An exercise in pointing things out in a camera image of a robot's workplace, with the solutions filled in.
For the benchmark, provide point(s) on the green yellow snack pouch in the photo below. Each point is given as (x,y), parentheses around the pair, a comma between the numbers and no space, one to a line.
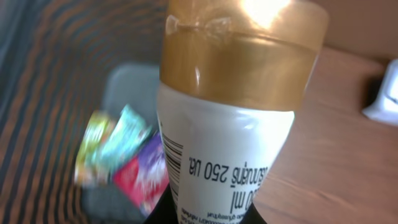
(88,172)

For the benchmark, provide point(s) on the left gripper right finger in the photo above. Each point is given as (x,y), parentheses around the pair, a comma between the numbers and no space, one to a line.
(252,216)

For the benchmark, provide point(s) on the grey plastic mesh basket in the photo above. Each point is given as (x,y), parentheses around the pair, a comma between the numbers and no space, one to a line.
(56,58)

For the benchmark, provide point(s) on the white tube gold cap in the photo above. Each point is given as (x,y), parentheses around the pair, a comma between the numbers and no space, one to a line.
(233,73)

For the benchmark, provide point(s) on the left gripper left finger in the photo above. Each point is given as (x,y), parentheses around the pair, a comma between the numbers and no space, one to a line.
(165,211)

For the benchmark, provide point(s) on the teal wet wipes pack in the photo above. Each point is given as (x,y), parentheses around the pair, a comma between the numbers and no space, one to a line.
(126,139)

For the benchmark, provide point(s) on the white barcode scanner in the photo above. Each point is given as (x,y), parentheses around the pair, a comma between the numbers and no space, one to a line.
(384,108)

